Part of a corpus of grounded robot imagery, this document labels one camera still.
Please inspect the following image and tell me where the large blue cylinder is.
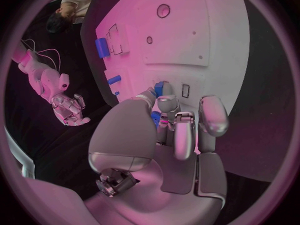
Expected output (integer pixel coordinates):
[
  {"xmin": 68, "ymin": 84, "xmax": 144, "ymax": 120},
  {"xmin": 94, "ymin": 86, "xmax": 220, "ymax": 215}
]
[{"xmin": 94, "ymin": 37, "xmax": 111, "ymax": 59}]

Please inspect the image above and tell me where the person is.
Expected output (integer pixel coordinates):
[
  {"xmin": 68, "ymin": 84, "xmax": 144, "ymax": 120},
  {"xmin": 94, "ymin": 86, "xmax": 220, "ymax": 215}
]
[{"xmin": 45, "ymin": 0, "xmax": 102, "ymax": 35}]

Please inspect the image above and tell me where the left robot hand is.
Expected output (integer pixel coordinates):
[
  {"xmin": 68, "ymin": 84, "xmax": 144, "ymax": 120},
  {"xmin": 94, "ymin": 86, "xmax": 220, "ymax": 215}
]
[{"xmin": 83, "ymin": 86, "xmax": 230, "ymax": 225}]

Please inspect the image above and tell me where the white task board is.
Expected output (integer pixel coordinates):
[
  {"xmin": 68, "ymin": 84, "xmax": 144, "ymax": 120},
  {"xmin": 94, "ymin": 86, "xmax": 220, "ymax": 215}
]
[{"xmin": 94, "ymin": 0, "xmax": 251, "ymax": 121}]

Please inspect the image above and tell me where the white cable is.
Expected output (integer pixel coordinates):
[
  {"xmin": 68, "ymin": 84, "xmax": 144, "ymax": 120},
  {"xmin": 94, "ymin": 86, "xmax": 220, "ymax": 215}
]
[
  {"xmin": 35, "ymin": 48, "xmax": 62, "ymax": 72},
  {"xmin": 20, "ymin": 38, "xmax": 37, "ymax": 54}
]

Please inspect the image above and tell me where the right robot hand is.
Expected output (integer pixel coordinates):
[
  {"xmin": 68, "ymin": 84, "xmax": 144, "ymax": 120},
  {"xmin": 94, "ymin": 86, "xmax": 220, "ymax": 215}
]
[{"xmin": 50, "ymin": 93, "xmax": 92, "ymax": 127}]

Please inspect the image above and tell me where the blue block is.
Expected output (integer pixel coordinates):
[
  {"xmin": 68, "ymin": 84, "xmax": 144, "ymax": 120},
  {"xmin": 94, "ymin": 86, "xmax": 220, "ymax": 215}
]
[{"xmin": 153, "ymin": 81, "xmax": 167, "ymax": 98}]

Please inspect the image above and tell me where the blue gear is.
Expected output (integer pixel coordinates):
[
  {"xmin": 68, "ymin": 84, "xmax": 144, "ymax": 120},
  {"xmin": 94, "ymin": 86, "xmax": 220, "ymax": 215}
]
[{"xmin": 150, "ymin": 110, "xmax": 163, "ymax": 130}]

